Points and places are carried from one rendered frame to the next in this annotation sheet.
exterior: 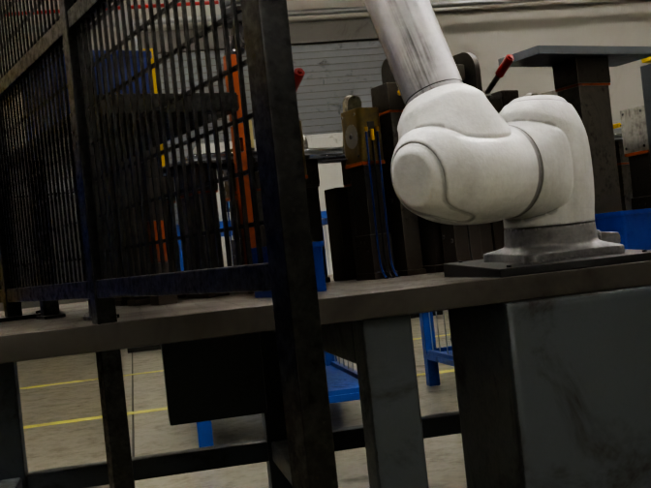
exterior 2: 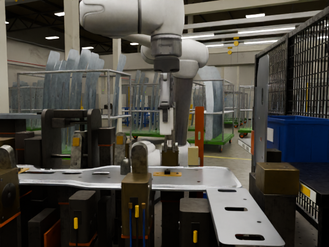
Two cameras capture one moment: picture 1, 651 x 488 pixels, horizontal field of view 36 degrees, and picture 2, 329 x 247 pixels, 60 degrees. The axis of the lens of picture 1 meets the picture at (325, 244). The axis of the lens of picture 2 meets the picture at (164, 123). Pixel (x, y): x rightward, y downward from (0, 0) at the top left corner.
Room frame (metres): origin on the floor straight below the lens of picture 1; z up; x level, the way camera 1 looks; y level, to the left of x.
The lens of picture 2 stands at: (2.99, 0.59, 1.21)
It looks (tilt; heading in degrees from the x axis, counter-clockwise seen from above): 4 degrees down; 213
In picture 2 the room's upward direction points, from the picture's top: straight up
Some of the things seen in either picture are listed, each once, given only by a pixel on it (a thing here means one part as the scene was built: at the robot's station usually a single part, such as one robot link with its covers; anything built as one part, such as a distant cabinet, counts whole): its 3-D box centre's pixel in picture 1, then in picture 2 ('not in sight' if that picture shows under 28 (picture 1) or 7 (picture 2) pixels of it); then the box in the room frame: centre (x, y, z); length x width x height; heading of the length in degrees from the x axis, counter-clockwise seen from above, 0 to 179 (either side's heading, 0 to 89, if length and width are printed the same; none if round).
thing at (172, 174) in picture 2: not in sight; (167, 172); (2.28, 0.14, 1.01); 0.08 x 0.04 x 0.01; 120
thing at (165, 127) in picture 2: not in sight; (165, 121); (2.34, 0.17, 1.16); 0.03 x 0.01 x 0.07; 119
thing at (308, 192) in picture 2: (88, 146); (292, 158); (1.90, 0.42, 1.02); 0.90 x 0.22 x 0.03; 29
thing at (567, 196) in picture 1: (539, 161); (143, 160); (1.72, -0.38, 0.88); 0.18 x 0.16 x 0.22; 130
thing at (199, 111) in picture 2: (243, 173); (199, 178); (2.10, 0.15, 0.95); 0.03 x 0.01 x 0.50; 119
